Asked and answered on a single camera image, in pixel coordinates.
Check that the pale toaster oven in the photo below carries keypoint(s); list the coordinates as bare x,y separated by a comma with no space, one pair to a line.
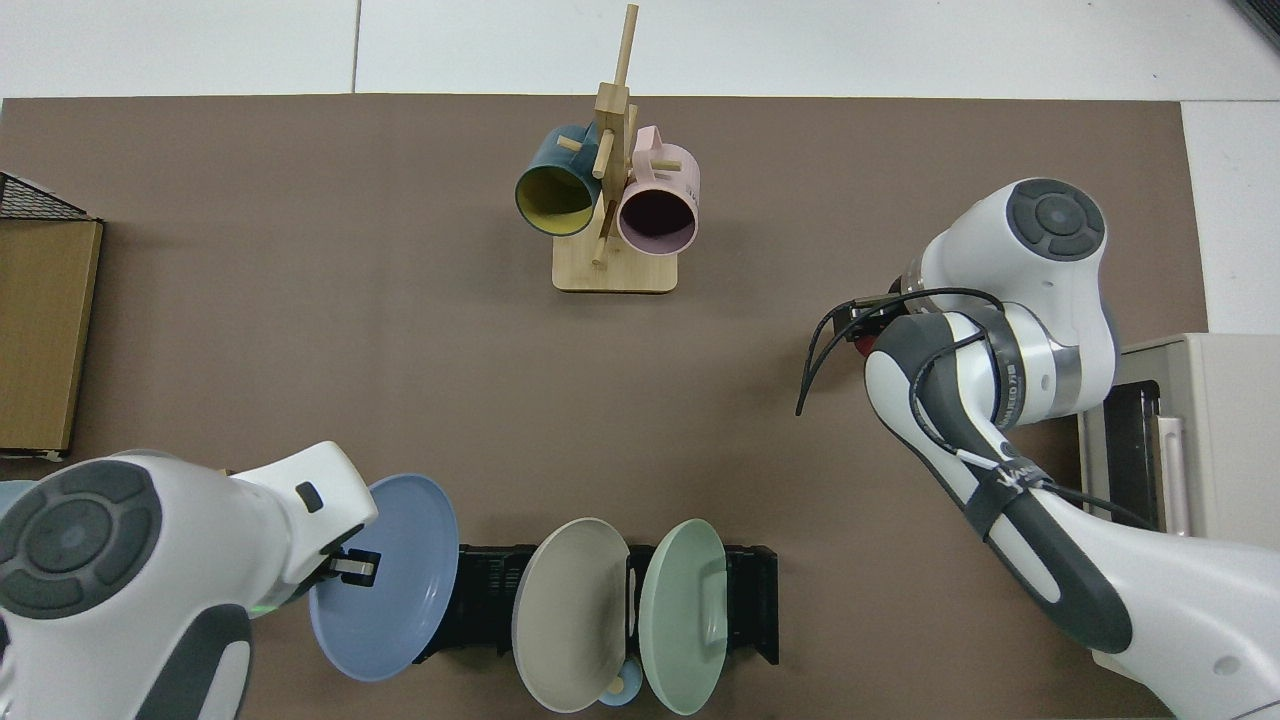
1230,440

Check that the pink cup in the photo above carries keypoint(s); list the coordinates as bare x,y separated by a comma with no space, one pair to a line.
675,170

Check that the pale green plate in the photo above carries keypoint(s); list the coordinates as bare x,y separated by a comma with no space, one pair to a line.
680,620

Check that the brown table cloth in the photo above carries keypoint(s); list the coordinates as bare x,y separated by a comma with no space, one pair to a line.
400,350

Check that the dark teal cup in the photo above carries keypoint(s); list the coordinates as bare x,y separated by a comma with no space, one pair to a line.
540,155

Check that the black dish rack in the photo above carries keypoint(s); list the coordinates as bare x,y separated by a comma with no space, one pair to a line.
480,600

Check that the red yellow apple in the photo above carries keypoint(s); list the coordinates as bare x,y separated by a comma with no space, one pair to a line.
866,347

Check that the beige plate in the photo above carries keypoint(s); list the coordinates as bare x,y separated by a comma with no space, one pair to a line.
570,620

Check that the small blue round thing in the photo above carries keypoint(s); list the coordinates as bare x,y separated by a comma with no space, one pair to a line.
625,692

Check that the dark grey bar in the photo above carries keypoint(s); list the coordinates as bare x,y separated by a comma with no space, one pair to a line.
1262,18

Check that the wooden cup stand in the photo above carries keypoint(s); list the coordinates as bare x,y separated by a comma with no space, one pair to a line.
615,275

